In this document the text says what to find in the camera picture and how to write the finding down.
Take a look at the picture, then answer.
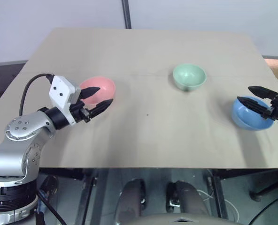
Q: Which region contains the white floor cable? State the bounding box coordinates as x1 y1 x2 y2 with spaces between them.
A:
197 189 239 222

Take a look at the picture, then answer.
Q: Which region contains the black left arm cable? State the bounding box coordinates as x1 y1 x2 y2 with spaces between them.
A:
19 74 54 117

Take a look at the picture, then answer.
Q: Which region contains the grey robot torso edge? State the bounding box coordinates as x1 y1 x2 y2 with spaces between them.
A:
129 212 244 225

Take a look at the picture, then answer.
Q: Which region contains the brown wooden board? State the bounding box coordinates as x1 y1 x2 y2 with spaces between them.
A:
263 58 278 83

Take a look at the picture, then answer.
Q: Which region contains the dark vertical pole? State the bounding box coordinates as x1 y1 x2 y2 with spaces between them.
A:
121 0 133 30

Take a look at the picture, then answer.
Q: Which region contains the green bowl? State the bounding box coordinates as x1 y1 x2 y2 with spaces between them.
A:
172 63 207 92

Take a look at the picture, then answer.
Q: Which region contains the black chair base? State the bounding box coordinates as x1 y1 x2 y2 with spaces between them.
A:
248 181 278 203

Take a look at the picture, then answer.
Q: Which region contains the black table leg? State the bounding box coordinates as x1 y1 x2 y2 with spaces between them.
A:
208 168 232 220
74 168 100 225

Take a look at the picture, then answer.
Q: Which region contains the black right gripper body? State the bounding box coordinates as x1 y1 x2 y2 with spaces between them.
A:
262 93 278 122

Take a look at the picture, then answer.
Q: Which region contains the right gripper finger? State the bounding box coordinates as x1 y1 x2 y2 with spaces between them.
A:
237 95 271 118
247 86 278 99

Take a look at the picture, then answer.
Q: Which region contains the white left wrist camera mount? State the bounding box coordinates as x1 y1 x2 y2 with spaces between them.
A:
48 75 81 124

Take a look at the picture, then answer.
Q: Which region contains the blue bowl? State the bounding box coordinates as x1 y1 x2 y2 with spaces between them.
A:
232 95 276 131

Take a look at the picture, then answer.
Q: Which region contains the dark rounded shape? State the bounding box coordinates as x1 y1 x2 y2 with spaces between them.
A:
116 178 147 225
166 180 211 220

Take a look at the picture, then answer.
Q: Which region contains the black floor cable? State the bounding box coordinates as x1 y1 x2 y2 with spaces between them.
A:
35 191 67 225

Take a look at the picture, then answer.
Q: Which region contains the red bowl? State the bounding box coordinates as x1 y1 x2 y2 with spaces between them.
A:
78 76 116 105

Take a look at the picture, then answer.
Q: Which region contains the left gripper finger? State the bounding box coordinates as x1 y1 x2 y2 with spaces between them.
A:
78 86 101 100
89 98 114 119

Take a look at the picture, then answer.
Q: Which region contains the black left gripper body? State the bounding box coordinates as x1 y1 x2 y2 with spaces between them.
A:
70 100 93 123

